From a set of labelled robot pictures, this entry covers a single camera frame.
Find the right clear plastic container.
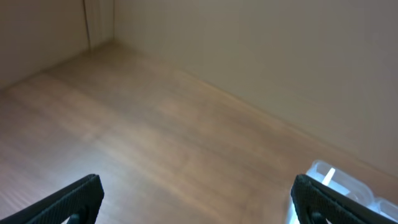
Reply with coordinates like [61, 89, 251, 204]
[375, 198, 398, 222]

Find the clear plastic container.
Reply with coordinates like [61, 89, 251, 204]
[305, 160, 384, 223]
[375, 198, 398, 222]

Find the cream white plastic fork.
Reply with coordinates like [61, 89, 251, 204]
[322, 168, 336, 186]

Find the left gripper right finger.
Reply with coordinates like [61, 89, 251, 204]
[290, 174, 395, 224]

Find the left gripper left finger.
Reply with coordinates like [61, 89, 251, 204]
[1, 174, 104, 224]

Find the left clear plastic container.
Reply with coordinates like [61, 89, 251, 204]
[305, 160, 384, 223]

